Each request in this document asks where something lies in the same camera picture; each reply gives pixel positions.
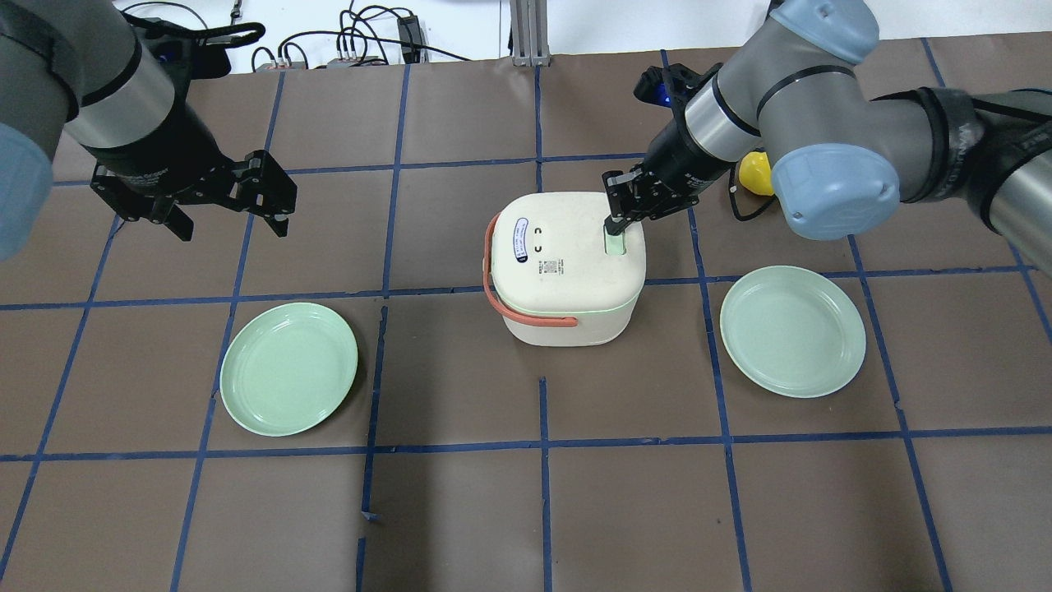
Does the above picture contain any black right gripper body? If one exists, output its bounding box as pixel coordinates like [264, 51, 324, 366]
[624, 156, 731, 220]

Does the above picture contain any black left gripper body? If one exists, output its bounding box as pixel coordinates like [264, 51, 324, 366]
[90, 156, 251, 219]

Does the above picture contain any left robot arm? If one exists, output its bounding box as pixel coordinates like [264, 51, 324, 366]
[1, 1, 298, 259]

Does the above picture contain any green plate near left arm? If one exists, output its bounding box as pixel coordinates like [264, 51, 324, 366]
[219, 301, 358, 437]

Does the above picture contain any green plate near right arm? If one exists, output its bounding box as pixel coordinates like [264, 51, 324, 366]
[720, 266, 867, 400]

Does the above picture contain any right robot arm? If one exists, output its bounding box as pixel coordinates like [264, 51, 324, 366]
[602, 1, 1051, 272]

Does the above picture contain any white rice cooker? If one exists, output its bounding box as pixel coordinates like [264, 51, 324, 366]
[483, 192, 647, 346]

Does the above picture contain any yellow toy bell pepper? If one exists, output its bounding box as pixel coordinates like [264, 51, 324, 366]
[736, 150, 775, 197]

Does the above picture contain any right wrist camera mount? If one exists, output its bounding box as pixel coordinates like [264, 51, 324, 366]
[634, 62, 724, 109]

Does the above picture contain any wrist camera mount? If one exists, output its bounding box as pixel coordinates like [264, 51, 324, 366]
[123, 12, 266, 80]
[634, 62, 724, 109]

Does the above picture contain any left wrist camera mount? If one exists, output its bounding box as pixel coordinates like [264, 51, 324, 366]
[123, 12, 266, 80]

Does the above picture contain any black cable bundle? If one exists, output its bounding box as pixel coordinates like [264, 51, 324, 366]
[251, 0, 473, 73]

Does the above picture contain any aluminium frame post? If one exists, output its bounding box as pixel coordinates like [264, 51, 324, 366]
[510, 0, 551, 67]

